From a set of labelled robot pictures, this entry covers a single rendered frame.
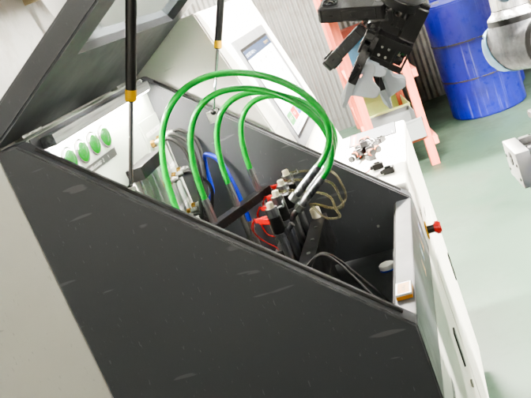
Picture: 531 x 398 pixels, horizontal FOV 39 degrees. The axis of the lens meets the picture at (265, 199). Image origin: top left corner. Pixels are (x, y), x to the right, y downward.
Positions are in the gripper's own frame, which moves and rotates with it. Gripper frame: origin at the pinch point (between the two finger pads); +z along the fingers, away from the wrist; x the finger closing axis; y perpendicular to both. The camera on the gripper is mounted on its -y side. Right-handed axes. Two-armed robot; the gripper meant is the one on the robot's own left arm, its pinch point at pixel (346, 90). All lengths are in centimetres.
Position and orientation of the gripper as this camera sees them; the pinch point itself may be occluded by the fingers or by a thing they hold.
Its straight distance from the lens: 136.5
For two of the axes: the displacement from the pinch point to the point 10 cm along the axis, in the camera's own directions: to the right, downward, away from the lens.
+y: 9.2, 3.9, -0.3
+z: -2.9, 7.3, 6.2
